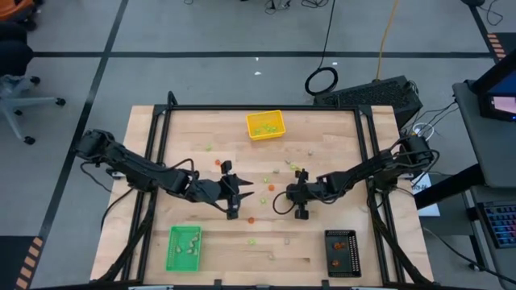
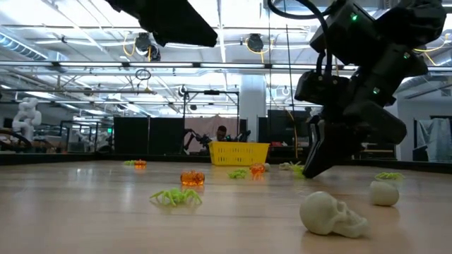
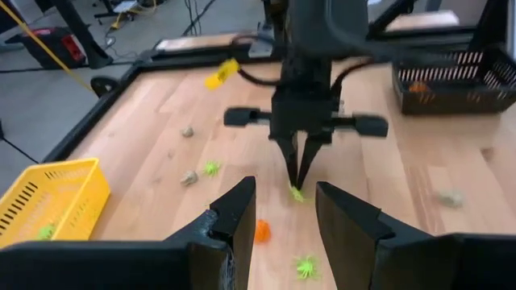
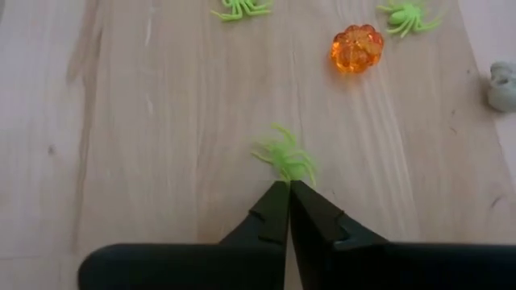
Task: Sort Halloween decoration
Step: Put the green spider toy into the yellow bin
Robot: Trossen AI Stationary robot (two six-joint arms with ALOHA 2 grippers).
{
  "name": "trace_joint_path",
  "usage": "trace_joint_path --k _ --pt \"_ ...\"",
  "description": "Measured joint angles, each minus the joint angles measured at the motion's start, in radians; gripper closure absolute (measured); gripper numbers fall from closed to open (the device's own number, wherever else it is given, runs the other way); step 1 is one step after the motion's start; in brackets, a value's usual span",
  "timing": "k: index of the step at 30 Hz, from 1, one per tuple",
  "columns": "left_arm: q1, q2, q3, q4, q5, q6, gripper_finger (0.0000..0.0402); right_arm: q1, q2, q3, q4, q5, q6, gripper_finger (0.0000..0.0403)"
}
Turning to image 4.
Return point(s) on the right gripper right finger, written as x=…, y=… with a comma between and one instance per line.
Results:
x=318, y=225

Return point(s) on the green plastic spider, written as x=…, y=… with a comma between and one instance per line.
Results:
x=242, y=8
x=288, y=159
x=405, y=17

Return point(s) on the orange translucent pumpkin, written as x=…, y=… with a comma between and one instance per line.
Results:
x=356, y=48

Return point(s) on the beige plastic skull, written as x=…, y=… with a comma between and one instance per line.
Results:
x=502, y=86

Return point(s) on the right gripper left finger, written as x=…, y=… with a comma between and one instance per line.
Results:
x=266, y=221

